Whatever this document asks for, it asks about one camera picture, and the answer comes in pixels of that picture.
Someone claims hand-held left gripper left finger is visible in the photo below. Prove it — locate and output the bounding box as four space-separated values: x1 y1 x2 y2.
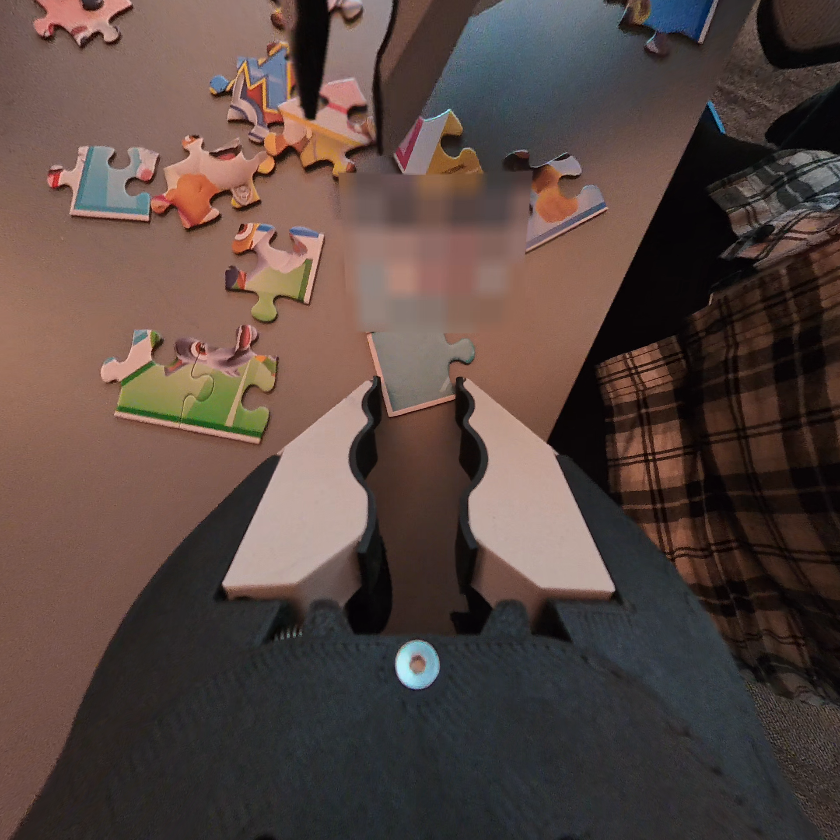
223 376 393 635

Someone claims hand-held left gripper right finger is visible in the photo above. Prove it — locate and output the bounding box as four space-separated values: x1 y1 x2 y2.
450 376 617 635

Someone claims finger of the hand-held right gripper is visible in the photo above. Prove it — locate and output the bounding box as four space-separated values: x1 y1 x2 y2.
373 0 481 157
290 0 330 122

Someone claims blue yellow zigzag puzzle piece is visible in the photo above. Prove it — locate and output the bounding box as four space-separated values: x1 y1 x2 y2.
209 41 298 143

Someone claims yellow pink corner puzzle piece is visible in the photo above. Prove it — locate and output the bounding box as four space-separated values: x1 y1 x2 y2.
393 110 484 177

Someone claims yellow white pink puzzle piece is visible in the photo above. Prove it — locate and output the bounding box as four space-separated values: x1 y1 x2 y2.
264 77 379 174

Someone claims green striped edge puzzle piece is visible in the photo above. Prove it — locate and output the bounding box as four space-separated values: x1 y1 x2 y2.
178 324 280 446

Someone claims teal husky dog puzzle section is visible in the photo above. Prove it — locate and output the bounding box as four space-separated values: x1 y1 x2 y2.
365 331 477 418

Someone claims green white dog puzzle piece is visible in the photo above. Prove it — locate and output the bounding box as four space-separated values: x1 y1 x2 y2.
224 222 326 324

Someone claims grey desk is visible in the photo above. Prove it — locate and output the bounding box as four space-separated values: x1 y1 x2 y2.
0 0 762 834

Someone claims orange white badge puzzle piece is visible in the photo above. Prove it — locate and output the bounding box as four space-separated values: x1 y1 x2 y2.
150 134 277 231

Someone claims plaid clothing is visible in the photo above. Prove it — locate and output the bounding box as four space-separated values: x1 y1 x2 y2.
596 150 840 698

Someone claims blue puzzle piece with dog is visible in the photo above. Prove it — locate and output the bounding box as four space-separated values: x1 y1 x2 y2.
504 150 609 254

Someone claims pink badge puzzle piece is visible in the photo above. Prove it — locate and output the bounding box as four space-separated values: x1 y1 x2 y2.
31 0 134 48

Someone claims teal striped edge puzzle piece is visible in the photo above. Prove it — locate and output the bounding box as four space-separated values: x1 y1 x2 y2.
46 145 161 223

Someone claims blue sky puzzle section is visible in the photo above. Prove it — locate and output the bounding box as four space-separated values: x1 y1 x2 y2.
619 0 720 57

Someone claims grey fabric seat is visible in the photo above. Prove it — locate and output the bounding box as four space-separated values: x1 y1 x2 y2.
756 0 840 70

